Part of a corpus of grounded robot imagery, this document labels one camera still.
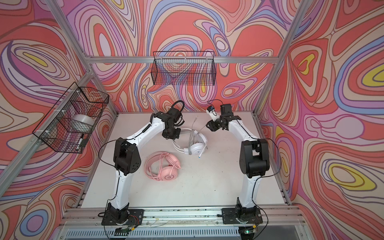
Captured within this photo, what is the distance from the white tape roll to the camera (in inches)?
28.2

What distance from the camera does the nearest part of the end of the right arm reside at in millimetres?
718

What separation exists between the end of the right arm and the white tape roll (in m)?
0.63
